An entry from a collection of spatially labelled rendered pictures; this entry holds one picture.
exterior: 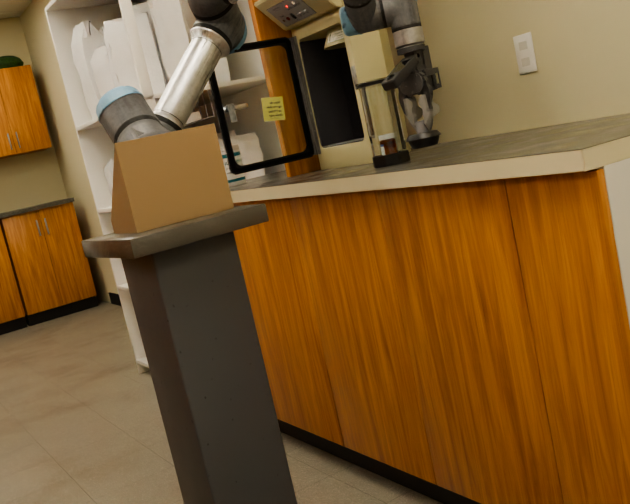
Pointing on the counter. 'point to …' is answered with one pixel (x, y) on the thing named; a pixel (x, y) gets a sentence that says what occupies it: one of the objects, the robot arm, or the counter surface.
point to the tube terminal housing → (371, 48)
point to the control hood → (306, 3)
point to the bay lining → (331, 92)
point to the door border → (298, 107)
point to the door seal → (299, 104)
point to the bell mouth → (334, 39)
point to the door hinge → (305, 95)
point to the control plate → (291, 11)
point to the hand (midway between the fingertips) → (421, 126)
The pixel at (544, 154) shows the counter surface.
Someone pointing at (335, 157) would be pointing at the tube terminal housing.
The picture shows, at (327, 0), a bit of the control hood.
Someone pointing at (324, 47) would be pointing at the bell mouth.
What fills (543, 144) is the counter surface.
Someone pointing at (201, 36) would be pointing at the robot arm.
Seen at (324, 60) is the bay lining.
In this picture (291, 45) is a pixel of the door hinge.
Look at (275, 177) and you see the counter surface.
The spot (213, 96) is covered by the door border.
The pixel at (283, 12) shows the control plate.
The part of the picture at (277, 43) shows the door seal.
